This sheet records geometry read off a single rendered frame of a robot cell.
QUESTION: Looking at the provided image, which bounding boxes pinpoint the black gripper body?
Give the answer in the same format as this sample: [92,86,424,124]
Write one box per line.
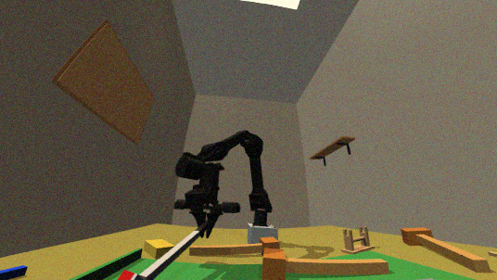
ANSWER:
[173,181,240,213]

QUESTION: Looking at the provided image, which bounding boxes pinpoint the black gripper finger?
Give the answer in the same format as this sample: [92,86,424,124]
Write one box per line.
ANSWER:
[189,211,207,238]
[206,213,223,238]

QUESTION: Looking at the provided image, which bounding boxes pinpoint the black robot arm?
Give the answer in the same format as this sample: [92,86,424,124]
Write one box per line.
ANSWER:
[175,130,273,226]

